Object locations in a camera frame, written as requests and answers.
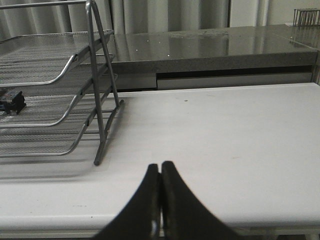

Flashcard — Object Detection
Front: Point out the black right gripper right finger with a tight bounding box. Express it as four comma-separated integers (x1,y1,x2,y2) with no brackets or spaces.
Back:
161,161,242,240

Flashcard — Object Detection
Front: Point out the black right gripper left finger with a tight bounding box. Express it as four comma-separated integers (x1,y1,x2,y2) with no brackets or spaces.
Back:
92,164,161,240

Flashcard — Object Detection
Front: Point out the red emergency stop button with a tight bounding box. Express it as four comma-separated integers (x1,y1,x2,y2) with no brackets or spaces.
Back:
0,88,26,115

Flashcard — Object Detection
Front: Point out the small metal rack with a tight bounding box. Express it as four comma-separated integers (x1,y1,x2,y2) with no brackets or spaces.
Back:
293,8,320,27

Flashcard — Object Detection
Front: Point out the grey stone counter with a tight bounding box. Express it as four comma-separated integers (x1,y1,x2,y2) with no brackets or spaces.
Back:
108,24,320,91

